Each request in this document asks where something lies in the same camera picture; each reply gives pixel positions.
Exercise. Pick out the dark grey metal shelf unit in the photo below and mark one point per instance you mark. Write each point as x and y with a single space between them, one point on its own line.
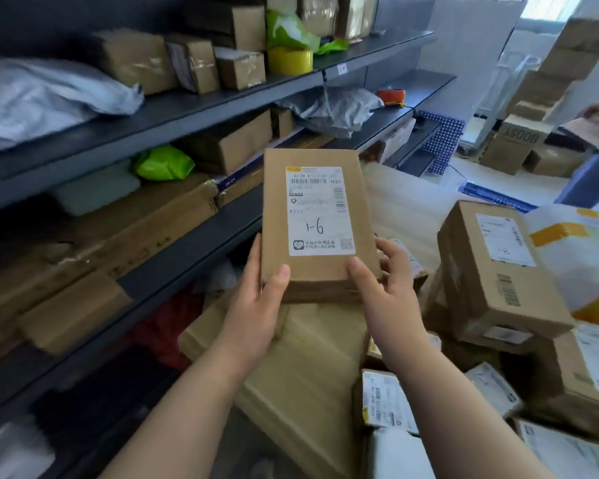
179 112

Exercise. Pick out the white plastic mailer bag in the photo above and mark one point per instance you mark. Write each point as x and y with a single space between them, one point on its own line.
394 456

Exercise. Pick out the small taped cardboard box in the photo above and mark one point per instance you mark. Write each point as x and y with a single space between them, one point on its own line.
239 69

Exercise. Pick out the crumpled grey mailer bag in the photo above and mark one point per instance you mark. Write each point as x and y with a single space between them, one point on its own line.
329 109

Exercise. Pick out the person's right thumb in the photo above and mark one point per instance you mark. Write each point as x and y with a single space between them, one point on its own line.
365 281

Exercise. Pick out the red soft package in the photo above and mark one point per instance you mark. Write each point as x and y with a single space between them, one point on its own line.
164 329

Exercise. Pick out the large flat cardboard carton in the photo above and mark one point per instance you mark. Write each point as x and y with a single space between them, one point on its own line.
304 384

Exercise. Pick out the bright green plastic bag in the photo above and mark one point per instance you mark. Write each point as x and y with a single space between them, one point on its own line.
162 163

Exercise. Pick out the big cardboard box barcode label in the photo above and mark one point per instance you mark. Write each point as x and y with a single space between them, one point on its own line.
494 284

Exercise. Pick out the tall brown wrapped parcel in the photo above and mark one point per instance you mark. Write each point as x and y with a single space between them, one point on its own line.
357 14

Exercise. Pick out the person's left forearm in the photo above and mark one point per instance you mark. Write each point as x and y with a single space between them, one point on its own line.
189 419

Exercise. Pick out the long brown cardboard box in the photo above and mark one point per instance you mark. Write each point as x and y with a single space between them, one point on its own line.
229 144

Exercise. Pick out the bubble wrapped parcel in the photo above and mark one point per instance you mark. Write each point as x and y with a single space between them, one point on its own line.
319 14

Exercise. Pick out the cardboard parcel white label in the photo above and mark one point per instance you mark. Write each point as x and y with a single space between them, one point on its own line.
319 214

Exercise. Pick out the white box on shelf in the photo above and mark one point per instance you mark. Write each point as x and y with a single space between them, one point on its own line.
398 137

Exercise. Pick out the green and white plastic bag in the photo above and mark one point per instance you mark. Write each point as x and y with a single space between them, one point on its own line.
287 32

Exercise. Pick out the flat box with blue edge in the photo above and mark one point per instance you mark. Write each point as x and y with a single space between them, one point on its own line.
239 182

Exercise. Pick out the large flat worn cardboard box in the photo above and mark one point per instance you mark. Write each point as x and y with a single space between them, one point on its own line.
105 239

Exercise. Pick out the person's right forearm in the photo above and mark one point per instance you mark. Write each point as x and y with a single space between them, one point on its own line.
454 419

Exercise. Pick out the small white labelled parcel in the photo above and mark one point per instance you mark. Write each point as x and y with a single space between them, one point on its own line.
494 389

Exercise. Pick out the blue dotted mat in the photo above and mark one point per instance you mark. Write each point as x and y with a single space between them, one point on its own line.
444 139

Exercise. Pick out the small green plastic packet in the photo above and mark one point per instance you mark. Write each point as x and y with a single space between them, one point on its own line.
332 46

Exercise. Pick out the person's right hand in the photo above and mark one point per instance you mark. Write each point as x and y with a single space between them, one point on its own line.
397 314

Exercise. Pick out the window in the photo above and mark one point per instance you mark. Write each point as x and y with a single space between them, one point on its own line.
551 4

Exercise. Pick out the narrow cardboard box with label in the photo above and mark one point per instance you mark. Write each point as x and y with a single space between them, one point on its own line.
194 64

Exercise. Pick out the white and yellow mailer bag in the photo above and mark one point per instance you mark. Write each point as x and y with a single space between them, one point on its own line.
579 259

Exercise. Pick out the cardboard box with white label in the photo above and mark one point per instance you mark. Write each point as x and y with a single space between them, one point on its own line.
574 379

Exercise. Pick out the stack of cardboard boxes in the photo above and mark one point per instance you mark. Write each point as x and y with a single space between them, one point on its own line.
539 109

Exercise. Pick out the large grey plastic mailer bag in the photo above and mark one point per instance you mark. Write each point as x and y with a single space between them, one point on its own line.
45 99

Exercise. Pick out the orange red small item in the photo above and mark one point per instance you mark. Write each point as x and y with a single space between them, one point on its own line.
390 97

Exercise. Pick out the dark brown cardboard box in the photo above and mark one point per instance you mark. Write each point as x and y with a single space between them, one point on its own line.
234 24

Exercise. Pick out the person's left hand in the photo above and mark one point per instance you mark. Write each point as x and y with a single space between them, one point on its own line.
252 314

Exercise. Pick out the yellow tape roll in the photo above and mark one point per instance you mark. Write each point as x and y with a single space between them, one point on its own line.
289 62

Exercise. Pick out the pale large cardboard sheet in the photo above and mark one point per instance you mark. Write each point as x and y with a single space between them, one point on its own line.
409 209

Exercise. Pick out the small upright cardboard box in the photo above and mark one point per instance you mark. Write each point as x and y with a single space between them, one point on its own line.
282 122

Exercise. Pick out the white metal trolley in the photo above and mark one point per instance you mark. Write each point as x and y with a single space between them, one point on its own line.
494 104

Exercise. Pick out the person's left thumb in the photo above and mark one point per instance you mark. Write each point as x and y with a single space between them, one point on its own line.
275 288

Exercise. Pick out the small parcel with printed label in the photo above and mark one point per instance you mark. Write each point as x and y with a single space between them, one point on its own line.
387 401

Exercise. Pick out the blue flat panel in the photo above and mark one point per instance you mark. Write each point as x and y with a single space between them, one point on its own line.
499 197

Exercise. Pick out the pale green soft parcel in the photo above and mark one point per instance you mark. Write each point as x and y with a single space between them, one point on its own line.
95 189

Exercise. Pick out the flat parcel large white label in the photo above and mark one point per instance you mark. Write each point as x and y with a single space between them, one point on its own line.
564 451

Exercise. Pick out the taped brown cardboard box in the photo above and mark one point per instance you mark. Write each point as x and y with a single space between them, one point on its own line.
135 59

